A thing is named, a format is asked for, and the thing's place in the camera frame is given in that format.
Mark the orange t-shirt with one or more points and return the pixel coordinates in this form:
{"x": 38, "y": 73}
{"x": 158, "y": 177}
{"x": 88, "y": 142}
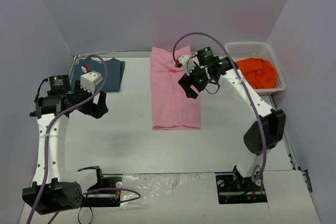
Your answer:
{"x": 259, "y": 73}

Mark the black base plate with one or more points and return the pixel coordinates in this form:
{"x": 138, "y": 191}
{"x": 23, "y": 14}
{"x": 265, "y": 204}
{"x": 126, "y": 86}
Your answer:
{"x": 99, "y": 190}
{"x": 229, "y": 192}

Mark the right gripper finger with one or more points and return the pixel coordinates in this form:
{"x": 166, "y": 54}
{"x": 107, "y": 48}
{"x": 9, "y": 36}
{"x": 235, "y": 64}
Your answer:
{"x": 184, "y": 83}
{"x": 194, "y": 90}

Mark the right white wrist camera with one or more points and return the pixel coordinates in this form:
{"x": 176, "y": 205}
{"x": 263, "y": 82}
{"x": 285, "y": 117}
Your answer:
{"x": 187, "y": 63}

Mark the white plastic basket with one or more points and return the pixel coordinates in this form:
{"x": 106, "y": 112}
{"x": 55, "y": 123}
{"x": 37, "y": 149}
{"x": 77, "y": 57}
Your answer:
{"x": 243, "y": 50}

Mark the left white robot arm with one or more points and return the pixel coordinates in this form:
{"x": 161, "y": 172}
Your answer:
{"x": 51, "y": 190}

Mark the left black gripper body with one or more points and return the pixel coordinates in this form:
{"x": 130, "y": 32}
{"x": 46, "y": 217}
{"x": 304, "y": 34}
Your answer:
{"x": 89, "y": 103}

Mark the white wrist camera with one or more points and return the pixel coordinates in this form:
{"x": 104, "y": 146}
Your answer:
{"x": 89, "y": 80}
{"x": 187, "y": 63}

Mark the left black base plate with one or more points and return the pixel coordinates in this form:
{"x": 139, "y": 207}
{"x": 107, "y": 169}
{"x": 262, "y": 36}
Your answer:
{"x": 99, "y": 190}

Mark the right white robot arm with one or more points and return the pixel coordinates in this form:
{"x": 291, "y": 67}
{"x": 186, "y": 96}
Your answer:
{"x": 266, "y": 124}

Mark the folded blue t-shirt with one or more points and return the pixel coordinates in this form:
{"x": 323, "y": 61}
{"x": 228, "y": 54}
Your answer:
{"x": 115, "y": 73}

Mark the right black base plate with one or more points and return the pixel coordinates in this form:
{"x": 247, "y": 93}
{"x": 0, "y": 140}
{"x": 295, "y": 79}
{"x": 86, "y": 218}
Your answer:
{"x": 229, "y": 192}

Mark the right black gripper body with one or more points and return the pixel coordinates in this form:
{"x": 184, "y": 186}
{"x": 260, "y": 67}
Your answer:
{"x": 193, "y": 82}

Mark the pink t-shirt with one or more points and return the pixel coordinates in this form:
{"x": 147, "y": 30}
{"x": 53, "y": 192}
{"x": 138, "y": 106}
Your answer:
{"x": 171, "y": 109}

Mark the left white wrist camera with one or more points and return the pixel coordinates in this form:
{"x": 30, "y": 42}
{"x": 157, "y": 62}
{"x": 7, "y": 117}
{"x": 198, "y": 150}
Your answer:
{"x": 89, "y": 80}

